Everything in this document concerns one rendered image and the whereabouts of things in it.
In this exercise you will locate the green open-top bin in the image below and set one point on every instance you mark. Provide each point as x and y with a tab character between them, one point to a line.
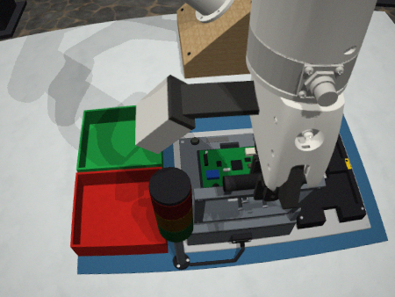
108	138

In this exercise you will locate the green circuit board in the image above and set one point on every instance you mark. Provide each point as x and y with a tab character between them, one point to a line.
224	162

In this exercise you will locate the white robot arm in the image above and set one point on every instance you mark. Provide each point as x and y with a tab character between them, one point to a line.
304	47

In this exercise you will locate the red open bin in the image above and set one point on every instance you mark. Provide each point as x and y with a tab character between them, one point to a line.
114	206

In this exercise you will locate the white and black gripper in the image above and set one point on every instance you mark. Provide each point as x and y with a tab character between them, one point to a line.
292	134

